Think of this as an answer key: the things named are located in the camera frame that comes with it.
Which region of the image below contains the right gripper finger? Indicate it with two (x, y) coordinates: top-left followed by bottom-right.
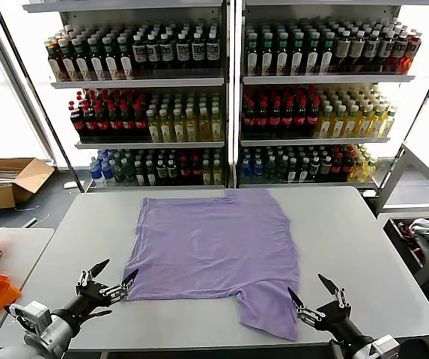
(287, 286), (326, 325)
(317, 273), (352, 309)

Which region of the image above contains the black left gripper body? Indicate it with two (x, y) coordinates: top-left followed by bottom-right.
(61, 280), (115, 325)

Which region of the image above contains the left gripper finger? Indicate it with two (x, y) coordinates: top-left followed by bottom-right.
(78, 258), (111, 289)
(100, 268), (140, 303)

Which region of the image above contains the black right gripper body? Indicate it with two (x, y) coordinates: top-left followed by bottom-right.
(299, 301), (375, 347)

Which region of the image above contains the purple t-shirt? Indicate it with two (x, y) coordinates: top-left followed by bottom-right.
(122, 188), (300, 342)

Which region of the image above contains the black storage bin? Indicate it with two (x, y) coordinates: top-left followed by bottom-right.
(382, 216), (429, 277)

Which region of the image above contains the red crumpled garment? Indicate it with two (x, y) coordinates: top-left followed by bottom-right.
(395, 220), (425, 263)

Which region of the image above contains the blue water bottle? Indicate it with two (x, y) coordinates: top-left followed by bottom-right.
(251, 156), (264, 181)
(100, 159), (115, 185)
(88, 156), (103, 186)
(239, 156), (252, 180)

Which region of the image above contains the small dark drink bottle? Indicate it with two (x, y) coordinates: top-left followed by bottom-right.
(319, 156), (333, 183)
(167, 159), (180, 186)
(298, 156), (311, 183)
(308, 156), (322, 183)
(156, 159), (168, 186)
(134, 159), (147, 186)
(145, 159), (158, 186)

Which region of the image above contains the small red cap cola bottle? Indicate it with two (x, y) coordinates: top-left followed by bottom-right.
(330, 153), (344, 182)
(190, 156), (203, 186)
(341, 153), (354, 182)
(179, 156), (192, 186)

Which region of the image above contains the dark slanted pole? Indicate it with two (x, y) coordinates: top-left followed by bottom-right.
(401, 44), (429, 158)
(0, 0), (79, 192)

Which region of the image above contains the grey metal shelving unit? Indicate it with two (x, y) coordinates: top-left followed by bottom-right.
(236, 0), (417, 190)
(21, 0), (234, 194)

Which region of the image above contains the green cap dark tea bottle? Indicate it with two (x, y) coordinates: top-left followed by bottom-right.
(101, 35), (120, 81)
(246, 32), (260, 76)
(290, 31), (305, 76)
(116, 34), (133, 80)
(319, 31), (335, 75)
(58, 37), (77, 82)
(86, 36), (105, 81)
(305, 31), (320, 75)
(261, 32), (275, 76)
(71, 36), (91, 81)
(276, 31), (290, 76)

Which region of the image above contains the orange tea bottle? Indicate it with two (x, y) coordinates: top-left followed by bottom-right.
(45, 37), (64, 82)

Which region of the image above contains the dark bottle black-white label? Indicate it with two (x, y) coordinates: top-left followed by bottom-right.
(145, 32), (161, 76)
(131, 32), (147, 76)
(175, 31), (191, 75)
(377, 29), (397, 73)
(390, 30), (410, 74)
(159, 32), (174, 76)
(205, 31), (219, 75)
(190, 31), (205, 75)

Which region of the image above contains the dark bottle beige label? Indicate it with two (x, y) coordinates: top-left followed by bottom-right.
(350, 29), (368, 73)
(334, 29), (353, 73)
(363, 29), (383, 73)

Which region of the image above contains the red drink bottle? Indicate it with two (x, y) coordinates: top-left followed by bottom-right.
(401, 32), (423, 75)

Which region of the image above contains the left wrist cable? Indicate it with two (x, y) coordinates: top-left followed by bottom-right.
(85, 308), (113, 321)

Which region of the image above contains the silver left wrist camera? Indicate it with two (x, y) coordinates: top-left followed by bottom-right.
(3, 300), (53, 333)

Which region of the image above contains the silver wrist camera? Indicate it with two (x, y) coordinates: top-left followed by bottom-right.
(3, 300), (53, 333)
(369, 334), (401, 359)

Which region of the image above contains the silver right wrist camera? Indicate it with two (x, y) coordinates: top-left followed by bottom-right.
(369, 334), (401, 359)

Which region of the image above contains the grey metal frame cart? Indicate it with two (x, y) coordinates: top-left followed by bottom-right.
(374, 144), (429, 289)

